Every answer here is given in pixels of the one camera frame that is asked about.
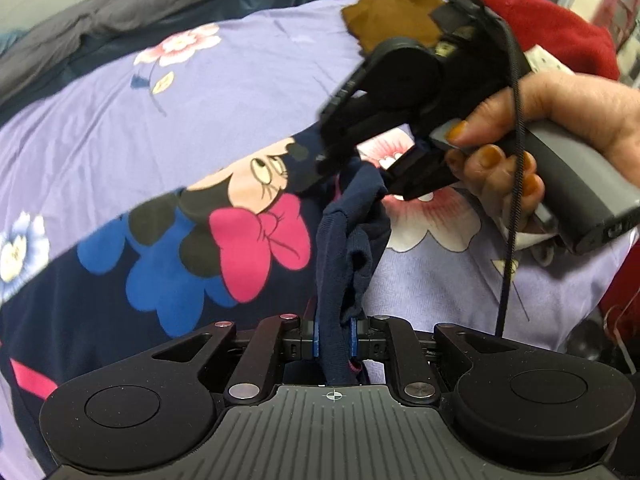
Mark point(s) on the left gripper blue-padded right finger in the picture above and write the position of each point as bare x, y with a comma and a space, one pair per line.
366, 341

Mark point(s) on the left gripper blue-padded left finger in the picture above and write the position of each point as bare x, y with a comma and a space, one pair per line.
300, 338

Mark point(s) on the navy Mickey Mouse kids shirt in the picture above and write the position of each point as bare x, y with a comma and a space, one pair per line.
274, 232

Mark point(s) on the person's right hand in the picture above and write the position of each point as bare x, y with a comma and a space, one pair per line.
602, 112

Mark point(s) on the brown garment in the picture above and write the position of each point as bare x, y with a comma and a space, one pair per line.
371, 22

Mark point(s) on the red garment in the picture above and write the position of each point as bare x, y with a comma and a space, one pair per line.
581, 46

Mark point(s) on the purple floral bed sheet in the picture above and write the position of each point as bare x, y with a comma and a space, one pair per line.
161, 119

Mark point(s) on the grey quilt on dark bed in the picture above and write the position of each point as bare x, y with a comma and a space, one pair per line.
77, 40

